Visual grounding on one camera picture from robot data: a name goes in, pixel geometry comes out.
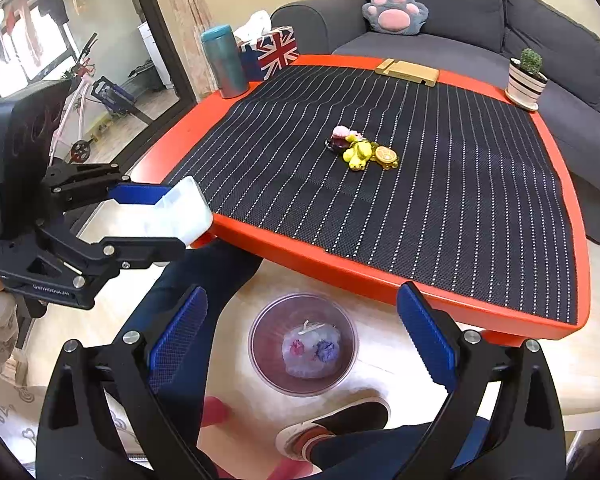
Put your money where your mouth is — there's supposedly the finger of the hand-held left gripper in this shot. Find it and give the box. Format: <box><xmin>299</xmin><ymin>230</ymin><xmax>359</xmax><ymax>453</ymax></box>
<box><xmin>32</xmin><ymin>220</ymin><xmax>187</xmax><ymax>273</ymax></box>
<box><xmin>42</xmin><ymin>161</ymin><xmax>176</xmax><ymax>211</ymax></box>

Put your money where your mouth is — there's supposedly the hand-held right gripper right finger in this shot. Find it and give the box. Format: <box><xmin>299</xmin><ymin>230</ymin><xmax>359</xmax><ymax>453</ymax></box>
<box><xmin>396</xmin><ymin>281</ymin><xmax>566</xmax><ymax>480</ymax></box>

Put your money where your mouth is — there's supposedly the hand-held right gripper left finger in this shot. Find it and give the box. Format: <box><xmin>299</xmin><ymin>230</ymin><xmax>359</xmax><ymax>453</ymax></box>
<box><xmin>36</xmin><ymin>285</ymin><xmax>216</xmax><ymax>480</ymax></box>

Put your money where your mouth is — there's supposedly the white compartment tray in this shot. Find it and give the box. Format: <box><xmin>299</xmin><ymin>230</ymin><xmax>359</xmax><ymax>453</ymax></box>
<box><xmin>117</xmin><ymin>176</ymin><xmax>214</xmax><ymax>248</ymax></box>

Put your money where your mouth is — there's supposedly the pink waste bin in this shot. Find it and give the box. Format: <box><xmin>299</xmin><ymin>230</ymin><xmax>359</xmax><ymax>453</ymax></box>
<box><xmin>248</xmin><ymin>292</ymin><xmax>359</xmax><ymax>398</ymax></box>

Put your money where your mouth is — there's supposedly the pink white kick scooter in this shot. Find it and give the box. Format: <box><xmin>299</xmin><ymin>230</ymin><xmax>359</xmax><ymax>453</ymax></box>
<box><xmin>50</xmin><ymin>32</ymin><xmax>116</xmax><ymax>166</ymax></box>

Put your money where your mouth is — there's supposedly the pink blurred object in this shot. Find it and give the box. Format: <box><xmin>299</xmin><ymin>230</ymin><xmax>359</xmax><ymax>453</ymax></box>
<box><xmin>200</xmin><ymin>396</ymin><xmax>233</xmax><ymax>428</ymax></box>
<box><xmin>265</xmin><ymin>460</ymin><xmax>313</xmax><ymax>480</ymax></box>

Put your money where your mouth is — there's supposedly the black folding cart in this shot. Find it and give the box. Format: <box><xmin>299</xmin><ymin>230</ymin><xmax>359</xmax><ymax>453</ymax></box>
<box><xmin>92</xmin><ymin>76</ymin><xmax>153</xmax><ymax>123</ymax></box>

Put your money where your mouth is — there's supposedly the person's black shoe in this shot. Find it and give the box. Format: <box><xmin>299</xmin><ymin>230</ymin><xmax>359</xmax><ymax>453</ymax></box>
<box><xmin>275</xmin><ymin>399</ymin><xmax>392</xmax><ymax>461</ymax></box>

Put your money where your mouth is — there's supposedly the black striped table mat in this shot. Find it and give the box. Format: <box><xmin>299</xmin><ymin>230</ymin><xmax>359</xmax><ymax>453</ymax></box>
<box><xmin>162</xmin><ymin>64</ymin><xmax>578</xmax><ymax>325</ymax></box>

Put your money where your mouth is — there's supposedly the clear plastic bin bag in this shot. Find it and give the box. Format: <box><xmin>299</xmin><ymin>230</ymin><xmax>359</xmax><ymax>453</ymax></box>
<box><xmin>280</xmin><ymin>327</ymin><xmax>342</xmax><ymax>379</ymax></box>

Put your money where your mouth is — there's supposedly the hanging red garment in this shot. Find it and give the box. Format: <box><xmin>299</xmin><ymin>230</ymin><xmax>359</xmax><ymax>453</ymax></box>
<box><xmin>2</xmin><ymin>2</ymin><xmax>33</xmax><ymax>63</ymax></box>

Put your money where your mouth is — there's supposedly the white appliance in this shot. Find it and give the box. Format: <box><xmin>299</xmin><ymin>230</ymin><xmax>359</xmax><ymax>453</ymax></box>
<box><xmin>137</xmin><ymin>21</ymin><xmax>173</xmax><ymax>88</ymax></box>

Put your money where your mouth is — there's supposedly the red table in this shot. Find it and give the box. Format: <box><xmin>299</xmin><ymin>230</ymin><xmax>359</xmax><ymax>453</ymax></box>
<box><xmin>130</xmin><ymin>54</ymin><xmax>592</xmax><ymax>346</ymax></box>

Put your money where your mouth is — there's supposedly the hanging dark garment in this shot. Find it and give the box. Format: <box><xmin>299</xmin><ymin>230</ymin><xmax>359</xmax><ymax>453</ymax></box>
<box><xmin>36</xmin><ymin>0</ymin><xmax>68</xmax><ymax>23</ymax></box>

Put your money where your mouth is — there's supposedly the teal thermos bottle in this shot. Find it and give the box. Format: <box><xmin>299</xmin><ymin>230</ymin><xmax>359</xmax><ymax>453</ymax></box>
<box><xmin>201</xmin><ymin>25</ymin><xmax>250</xmax><ymax>99</ymax></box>

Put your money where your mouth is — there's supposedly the person's patterned white garment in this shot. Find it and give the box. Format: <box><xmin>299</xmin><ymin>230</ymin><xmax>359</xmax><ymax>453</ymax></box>
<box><xmin>0</xmin><ymin>355</ymin><xmax>148</xmax><ymax>466</ymax></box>

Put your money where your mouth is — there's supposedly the beige patterned curtain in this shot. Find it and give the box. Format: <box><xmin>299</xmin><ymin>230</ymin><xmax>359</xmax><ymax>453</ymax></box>
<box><xmin>160</xmin><ymin>0</ymin><xmax>216</xmax><ymax>101</ymax></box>

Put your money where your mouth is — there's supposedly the orange turtle toy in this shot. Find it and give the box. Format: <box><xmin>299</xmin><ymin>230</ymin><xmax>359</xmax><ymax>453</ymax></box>
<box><xmin>371</xmin><ymin>145</ymin><xmax>400</xmax><ymax>168</ymax></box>

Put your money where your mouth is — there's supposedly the flag print tissue box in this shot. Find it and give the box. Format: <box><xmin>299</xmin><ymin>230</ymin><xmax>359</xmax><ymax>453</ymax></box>
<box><xmin>232</xmin><ymin>10</ymin><xmax>300</xmax><ymax>82</ymax></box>

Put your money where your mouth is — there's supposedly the yellow duck toy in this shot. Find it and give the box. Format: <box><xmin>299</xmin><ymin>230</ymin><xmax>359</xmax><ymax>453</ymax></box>
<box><xmin>342</xmin><ymin>139</ymin><xmax>373</xmax><ymax>171</ymax></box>

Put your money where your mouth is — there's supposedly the pink toy figure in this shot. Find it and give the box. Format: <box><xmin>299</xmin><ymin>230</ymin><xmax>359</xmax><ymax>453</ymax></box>
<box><xmin>325</xmin><ymin>126</ymin><xmax>363</xmax><ymax>153</ymax></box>

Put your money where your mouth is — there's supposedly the wooden phone stand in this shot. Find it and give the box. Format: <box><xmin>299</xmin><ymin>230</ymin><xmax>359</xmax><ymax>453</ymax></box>
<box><xmin>375</xmin><ymin>58</ymin><xmax>440</xmax><ymax>88</ymax></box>

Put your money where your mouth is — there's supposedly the cactus in striped pot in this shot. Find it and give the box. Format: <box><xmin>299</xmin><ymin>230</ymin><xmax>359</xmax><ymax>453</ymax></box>
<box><xmin>505</xmin><ymin>48</ymin><xmax>548</xmax><ymax>111</ymax></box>

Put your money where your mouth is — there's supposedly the dark grey fabric sofa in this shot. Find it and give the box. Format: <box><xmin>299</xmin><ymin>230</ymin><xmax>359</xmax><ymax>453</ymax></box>
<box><xmin>270</xmin><ymin>0</ymin><xmax>600</xmax><ymax>261</ymax></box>

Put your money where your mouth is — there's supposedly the grey pink paw cushion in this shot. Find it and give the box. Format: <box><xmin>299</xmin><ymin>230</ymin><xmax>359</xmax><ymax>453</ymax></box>
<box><xmin>362</xmin><ymin>0</ymin><xmax>429</xmax><ymax>37</ymax></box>

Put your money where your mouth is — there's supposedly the black sliding door frame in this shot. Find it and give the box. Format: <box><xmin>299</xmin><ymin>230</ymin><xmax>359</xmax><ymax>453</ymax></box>
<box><xmin>117</xmin><ymin>0</ymin><xmax>201</xmax><ymax>106</ymax></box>

